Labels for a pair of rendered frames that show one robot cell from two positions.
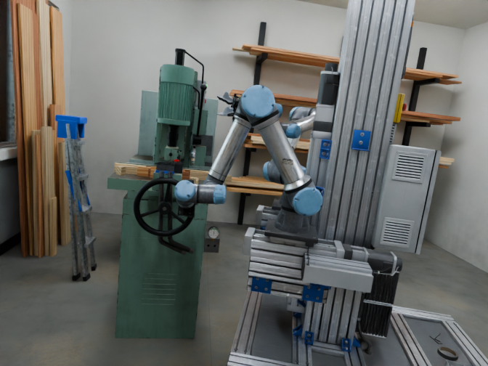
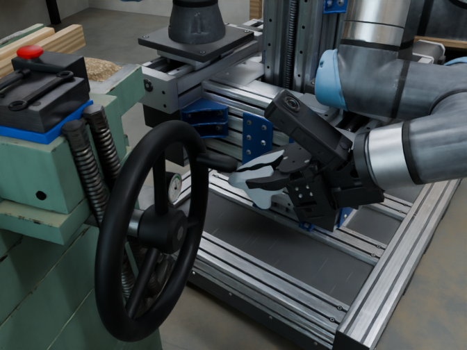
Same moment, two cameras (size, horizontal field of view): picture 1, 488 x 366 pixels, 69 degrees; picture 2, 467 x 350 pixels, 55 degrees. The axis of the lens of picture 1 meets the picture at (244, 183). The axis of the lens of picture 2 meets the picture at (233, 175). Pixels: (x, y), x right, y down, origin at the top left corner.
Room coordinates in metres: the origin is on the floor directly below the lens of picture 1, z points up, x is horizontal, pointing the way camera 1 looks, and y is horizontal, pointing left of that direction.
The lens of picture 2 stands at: (1.35, 0.70, 1.22)
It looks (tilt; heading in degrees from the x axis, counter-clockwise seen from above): 36 degrees down; 299
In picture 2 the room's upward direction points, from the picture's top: straight up
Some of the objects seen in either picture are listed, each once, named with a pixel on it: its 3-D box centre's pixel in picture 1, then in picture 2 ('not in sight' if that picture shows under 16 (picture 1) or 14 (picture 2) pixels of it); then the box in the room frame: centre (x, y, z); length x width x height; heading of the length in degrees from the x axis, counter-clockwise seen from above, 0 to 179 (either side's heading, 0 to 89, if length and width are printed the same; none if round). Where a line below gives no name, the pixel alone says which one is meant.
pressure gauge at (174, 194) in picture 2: (213, 233); (167, 190); (1.82, 0.13, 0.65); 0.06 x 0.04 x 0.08; 100
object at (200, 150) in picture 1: (197, 155); not in sight; (2.19, 0.30, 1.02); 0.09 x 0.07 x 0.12; 100
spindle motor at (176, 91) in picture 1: (176, 96); not in sight; (1.98, 0.42, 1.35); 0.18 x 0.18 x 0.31
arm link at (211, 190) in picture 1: (211, 193); (449, 97); (1.36, 0.12, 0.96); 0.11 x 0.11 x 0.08; 6
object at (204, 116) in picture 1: (200, 122); not in sight; (2.22, 0.31, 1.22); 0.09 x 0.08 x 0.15; 10
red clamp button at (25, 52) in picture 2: not in sight; (30, 51); (1.82, 0.36, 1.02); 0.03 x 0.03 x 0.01
